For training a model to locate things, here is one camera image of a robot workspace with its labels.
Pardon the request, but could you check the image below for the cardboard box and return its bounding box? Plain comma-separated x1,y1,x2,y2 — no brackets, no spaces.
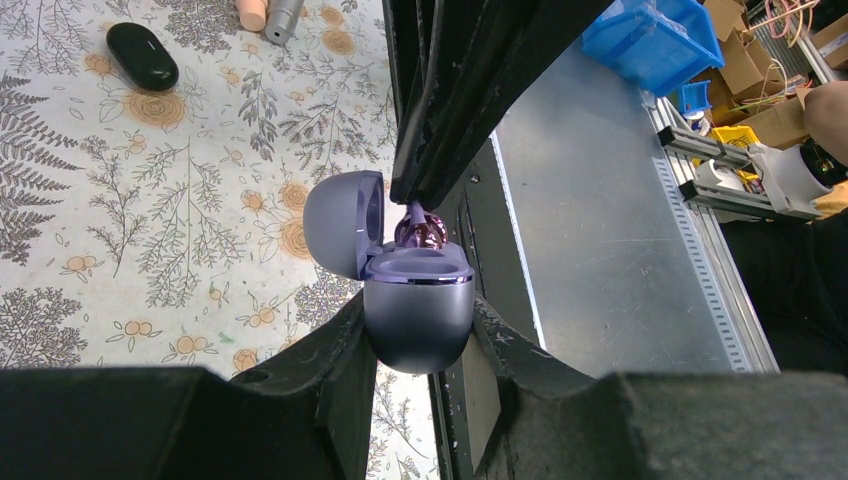
697,0,809,149

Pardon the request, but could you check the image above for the floral patterned mat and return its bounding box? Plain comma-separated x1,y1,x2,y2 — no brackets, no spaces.
0,0,442,480

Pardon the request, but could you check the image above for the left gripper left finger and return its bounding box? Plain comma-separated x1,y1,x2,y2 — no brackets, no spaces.
1,295,376,479

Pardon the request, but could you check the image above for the blue plastic bin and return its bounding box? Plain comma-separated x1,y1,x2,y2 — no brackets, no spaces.
582,0,725,96

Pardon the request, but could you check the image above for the pink cylinder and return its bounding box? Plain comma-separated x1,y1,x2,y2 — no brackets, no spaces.
235,0,268,32

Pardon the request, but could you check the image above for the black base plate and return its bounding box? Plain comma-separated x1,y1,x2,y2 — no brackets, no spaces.
428,139,544,479

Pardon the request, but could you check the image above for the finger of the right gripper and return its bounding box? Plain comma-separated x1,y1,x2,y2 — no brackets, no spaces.
422,1,609,209
383,1,449,206

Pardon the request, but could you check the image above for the silver metal cylinder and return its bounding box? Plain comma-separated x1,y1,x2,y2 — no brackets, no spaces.
264,0,304,46

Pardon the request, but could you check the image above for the lavender earbud charging case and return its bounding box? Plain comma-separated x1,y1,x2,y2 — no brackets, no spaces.
303,170,475,374

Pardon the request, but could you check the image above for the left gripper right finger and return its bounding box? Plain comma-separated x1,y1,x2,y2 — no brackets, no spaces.
473,297,847,479

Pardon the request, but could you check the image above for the black earbud case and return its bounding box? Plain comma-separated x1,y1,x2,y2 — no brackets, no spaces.
106,22,179,92

